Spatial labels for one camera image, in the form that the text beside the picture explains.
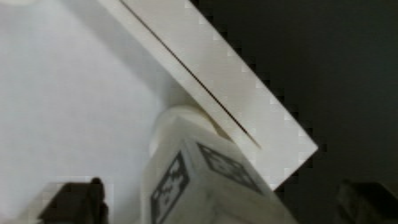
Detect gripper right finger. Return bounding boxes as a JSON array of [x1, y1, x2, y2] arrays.
[[333, 180, 398, 224]]

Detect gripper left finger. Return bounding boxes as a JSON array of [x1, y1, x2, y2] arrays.
[[38, 177, 108, 224]]

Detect white table leg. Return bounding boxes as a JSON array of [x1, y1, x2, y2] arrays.
[[140, 106, 298, 224]]

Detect white square tabletop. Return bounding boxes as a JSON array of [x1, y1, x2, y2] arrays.
[[0, 0, 262, 224]]

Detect white obstacle fence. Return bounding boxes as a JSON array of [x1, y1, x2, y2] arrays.
[[122, 0, 317, 187]]

